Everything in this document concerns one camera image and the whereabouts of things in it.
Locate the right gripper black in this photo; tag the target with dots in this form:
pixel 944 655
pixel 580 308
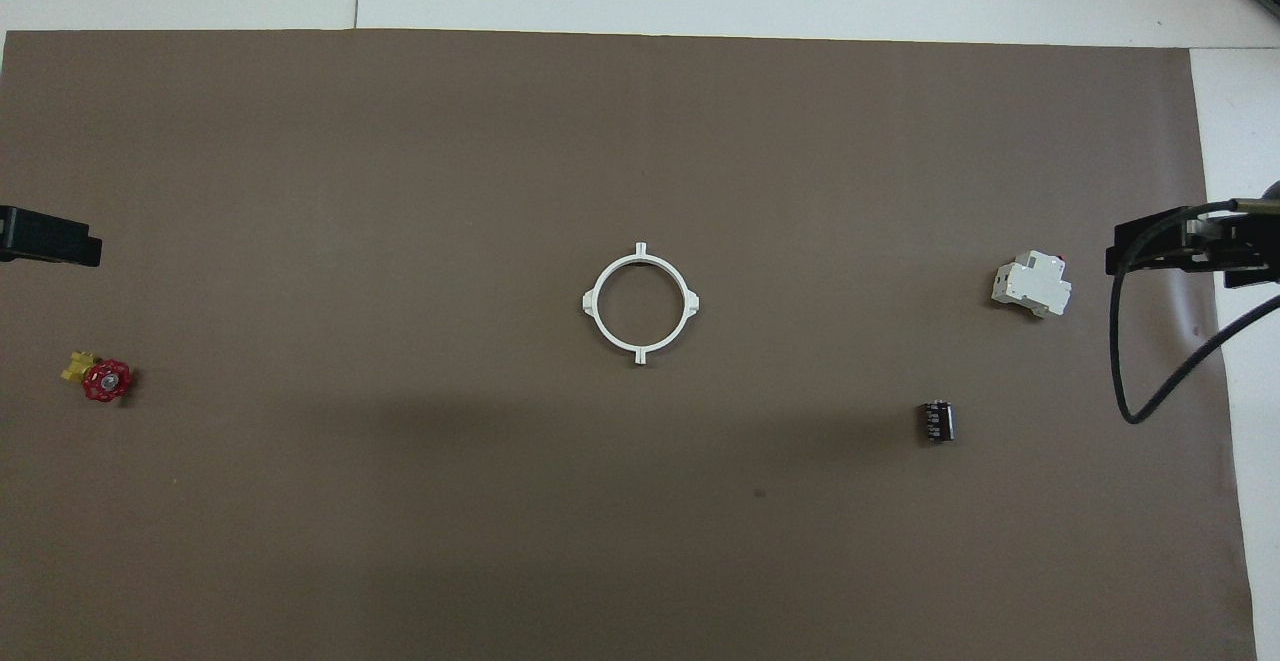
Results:
pixel 1208 241

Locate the white circuit breaker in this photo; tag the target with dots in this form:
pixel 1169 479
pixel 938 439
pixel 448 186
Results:
pixel 1030 286

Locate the small black cylindrical capacitor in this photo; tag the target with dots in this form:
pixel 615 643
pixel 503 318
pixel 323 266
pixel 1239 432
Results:
pixel 937 421

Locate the brown paper table mat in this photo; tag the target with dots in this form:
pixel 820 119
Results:
pixel 600 521

